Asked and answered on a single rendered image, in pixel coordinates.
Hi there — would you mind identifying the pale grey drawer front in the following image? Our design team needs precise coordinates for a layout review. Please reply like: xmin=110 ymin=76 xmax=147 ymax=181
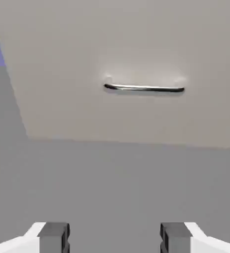
xmin=0 ymin=0 xmax=230 ymax=151

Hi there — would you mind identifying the pale grey painted cabinet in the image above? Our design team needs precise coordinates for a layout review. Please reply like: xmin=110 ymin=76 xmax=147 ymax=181
xmin=0 ymin=0 xmax=230 ymax=151

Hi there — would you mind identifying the curved silver metal handle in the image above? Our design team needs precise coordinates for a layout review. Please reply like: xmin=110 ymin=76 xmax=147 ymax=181
xmin=103 ymin=75 xmax=186 ymax=93

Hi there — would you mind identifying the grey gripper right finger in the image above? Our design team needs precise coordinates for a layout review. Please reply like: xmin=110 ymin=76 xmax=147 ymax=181
xmin=159 ymin=222 xmax=230 ymax=253

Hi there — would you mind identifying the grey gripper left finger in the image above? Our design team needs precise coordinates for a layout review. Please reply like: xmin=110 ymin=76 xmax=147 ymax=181
xmin=0 ymin=222 xmax=71 ymax=253

